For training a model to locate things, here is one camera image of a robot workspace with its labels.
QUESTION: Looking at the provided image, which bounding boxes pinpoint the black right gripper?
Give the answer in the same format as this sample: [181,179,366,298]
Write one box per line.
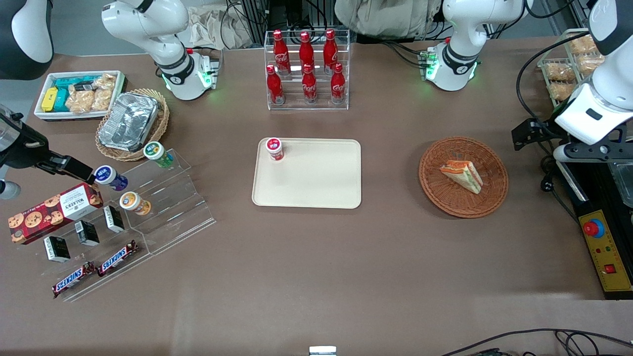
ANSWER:
[0,115,96,185]

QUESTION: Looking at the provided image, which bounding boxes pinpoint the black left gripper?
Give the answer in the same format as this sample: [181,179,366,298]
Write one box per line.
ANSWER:
[511,117,633,164]

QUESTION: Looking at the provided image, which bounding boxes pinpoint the triangular sandwich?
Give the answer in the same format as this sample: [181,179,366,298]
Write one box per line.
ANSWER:
[440,159,484,194]

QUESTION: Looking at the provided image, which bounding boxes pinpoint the light tan wicker basket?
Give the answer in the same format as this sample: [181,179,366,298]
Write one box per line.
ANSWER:
[95,88,170,162]

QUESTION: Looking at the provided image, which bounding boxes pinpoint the brown round wicker basket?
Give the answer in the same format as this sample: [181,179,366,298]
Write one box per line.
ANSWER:
[418,136,509,219]

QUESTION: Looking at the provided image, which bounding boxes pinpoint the beige plastic tray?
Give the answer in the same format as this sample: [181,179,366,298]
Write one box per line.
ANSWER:
[251,137,362,210]

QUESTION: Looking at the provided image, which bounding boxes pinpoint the blue lid purple cup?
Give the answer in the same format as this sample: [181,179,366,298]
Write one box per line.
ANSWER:
[93,165,129,192]

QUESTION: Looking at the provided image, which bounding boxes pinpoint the red cookie box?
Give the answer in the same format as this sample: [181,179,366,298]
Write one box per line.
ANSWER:
[8,182,104,245]

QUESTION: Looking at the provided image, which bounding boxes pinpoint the bagged bread roll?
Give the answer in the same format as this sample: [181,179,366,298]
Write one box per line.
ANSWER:
[549,82,577,102]
[569,35,599,55]
[545,62,577,84]
[576,53,605,75]

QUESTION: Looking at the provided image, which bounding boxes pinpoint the white rectangular bin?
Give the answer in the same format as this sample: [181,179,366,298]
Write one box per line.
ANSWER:
[33,70,128,122]

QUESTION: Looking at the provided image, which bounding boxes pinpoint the small black carton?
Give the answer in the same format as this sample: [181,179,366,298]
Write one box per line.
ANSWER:
[44,236,71,263]
[75,220,100,247]
[103,205,125,233]

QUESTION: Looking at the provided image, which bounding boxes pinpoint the silver foil container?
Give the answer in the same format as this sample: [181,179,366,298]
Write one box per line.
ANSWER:
[98,92,160,152]

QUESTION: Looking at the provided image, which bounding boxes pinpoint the yellow small box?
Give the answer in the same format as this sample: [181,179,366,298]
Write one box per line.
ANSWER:
[41,87,59,113]

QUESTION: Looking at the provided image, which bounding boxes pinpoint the black tabletop appliance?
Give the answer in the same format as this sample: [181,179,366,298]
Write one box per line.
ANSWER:
[558,161,633,223]

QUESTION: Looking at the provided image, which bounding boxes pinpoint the green lid cup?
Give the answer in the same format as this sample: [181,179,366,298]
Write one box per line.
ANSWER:
[143,141,175,169]

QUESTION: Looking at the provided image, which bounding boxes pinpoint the clear acrylic stepped snack stand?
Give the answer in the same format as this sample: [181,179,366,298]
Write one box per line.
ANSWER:
[17,195,151,303]

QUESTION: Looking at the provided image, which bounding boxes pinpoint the teal long package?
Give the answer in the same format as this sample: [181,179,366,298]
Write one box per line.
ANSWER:
[53,76,98,90]

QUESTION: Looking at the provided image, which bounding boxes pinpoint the Snickers chocolate bar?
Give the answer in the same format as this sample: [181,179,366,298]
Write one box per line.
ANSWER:
[97,240,139,277]
[52,262,97,299]

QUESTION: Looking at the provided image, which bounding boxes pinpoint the clear acrylic stepped cup stand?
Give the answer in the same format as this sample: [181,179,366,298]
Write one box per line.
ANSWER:
[116,148,217,255]

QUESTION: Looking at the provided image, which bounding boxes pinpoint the yellow black control box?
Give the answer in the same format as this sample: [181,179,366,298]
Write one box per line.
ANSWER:
[578,209,633,301]

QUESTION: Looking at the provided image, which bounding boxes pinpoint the person in beige jacket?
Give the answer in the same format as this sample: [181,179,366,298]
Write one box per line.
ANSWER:
[334,0,443,40]

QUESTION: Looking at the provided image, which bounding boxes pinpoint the red cola bottle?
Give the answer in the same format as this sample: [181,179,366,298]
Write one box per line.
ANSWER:
[301,64,318,104]
[273,30,291,76]
[330,63,346,104]
[266,65,285,105]
[298,32,315,75]
[322,29,339,76]

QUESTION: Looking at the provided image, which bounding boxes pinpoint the red lid white cup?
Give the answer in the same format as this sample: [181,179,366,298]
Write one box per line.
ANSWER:
[266,137,285,162]

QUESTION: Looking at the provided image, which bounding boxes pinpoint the crumpled beige paper bag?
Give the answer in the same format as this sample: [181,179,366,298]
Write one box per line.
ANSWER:
[188,6,254,50]

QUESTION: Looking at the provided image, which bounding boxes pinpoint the clear acrylic bottle rack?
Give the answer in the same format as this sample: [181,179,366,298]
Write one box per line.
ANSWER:
[264,29,350,111]

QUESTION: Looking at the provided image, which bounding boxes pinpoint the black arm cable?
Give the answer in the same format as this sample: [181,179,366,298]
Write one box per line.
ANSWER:
[516,31,591,149]

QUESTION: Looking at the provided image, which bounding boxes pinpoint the black cable with plug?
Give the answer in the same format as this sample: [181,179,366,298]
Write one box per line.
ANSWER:
[540,156,579,223]

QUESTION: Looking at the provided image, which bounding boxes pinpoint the wire bread rack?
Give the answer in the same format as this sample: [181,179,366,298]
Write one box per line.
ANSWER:
[537,29,606,107]

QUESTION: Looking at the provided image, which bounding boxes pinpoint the black cable bundle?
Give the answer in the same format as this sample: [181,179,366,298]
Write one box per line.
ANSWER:
[381,40,432,68]

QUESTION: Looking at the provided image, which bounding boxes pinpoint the black cable at table edge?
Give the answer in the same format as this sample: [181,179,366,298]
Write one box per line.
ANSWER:
[443,328,633,356]

